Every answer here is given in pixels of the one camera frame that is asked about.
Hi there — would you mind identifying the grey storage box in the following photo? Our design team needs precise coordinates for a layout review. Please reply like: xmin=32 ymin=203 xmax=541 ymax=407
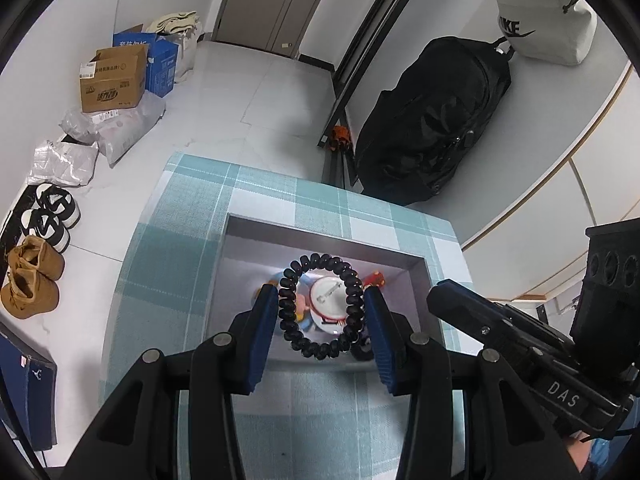
xmin=204 ymin=212 xmax=446 ymax=373

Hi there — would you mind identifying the white tote bag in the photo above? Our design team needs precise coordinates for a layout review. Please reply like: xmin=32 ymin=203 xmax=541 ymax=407
xmin=145 ymin=10 xmax=203 ymax=83

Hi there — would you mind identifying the clear plastic package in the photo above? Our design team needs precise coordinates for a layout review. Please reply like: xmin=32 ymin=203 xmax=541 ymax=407
xmin=59 ymin=110 xmax=101 ymax=143

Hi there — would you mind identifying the red rimmed round badge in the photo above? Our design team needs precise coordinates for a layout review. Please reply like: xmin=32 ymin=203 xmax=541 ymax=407
xmin=309 ymin=275 xmax=352 ymax=333

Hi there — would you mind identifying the person's right forearm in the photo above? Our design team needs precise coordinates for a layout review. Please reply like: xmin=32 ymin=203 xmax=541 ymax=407
xmin=562 ymin=430 xmax=616 ymax=480

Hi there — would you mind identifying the brown cardboard box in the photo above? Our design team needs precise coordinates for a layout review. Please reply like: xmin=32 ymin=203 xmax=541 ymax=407
xmin=79 ymin=44 xmax=150 ymax=113

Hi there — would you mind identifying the orange black tool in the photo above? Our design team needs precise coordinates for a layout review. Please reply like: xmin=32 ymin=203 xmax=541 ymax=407
xmin=327 ymin=125 xmax=352 ymax=152

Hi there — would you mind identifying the black spiral hair tie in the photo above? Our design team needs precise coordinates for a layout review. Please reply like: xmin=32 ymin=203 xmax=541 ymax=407
xmin=350 ymin=332 xmax=376 ymax=361
xmin=278 ymin=253 xmax=364 ymax=359

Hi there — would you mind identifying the black metal stand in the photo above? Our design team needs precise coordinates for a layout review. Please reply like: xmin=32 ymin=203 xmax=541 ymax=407
xmin=316 ymin=0 xmax=441 ymax=196

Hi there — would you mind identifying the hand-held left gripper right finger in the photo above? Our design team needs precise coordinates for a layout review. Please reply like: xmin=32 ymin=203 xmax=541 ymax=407
xmin=362 ymin=285 xmax=581 ymax=480

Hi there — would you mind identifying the brown boot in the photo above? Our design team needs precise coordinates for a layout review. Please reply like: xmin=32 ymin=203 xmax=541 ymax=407
xmin=7 ymin=235 xmax=66 ymax=281
xmin=0 ymin=267 xmax=61 ymax=320

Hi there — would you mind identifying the teal checked tablecloth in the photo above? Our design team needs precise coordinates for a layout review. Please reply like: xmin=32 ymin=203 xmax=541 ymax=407
xmin=100 ymin=152 xmax=473 ymax=480

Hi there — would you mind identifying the grey poly mailer bag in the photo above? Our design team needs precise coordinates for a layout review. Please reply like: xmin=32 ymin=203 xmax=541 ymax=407
xmin=95 ymin=92 xmax=167 ymax=168

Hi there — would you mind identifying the dark blue shoe box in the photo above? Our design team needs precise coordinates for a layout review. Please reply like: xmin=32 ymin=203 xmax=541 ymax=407
xmin=0 ymin=322 xmax=58 ymax=453

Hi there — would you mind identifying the grey door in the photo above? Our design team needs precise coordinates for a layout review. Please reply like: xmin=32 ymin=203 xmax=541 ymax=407
xmin=217 ymin=0 xmax=341 ymax=58

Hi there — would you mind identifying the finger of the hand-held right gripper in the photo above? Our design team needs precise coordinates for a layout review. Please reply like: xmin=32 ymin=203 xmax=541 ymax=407
xmin=426 ymin=287 xmax=548 ymax=388
xmin=437 ymin=279 xmax=578 ymax=356

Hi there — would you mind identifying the black white sneaker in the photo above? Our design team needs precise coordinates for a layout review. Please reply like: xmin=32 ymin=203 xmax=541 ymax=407
xmin=20 ymin=208 xmax=69 ymax=253
xmin=35 ymin=183 xmax=82 ymax=228

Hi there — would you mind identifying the large black bag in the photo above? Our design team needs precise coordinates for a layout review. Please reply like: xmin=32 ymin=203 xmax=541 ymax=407
xmin=352 ymin=36 xmax=513 ymax=207

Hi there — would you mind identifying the white logo bag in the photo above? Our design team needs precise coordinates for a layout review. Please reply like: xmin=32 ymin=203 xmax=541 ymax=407
xmin=486 ymin=0 xmax=598 ymax=66

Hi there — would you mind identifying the white plastic package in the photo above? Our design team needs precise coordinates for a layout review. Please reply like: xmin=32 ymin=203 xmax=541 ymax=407
xmin=27 ymin=140 xmax=99 ymax=188

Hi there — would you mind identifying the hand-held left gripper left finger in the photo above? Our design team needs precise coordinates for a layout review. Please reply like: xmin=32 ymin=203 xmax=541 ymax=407
xmin=60 ymin=282 xmax=279 ymax=480

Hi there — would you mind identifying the blue cardboard box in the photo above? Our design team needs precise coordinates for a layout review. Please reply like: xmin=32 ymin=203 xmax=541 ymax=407
xmin=112 ymin=24 xmax=181 ymax=98

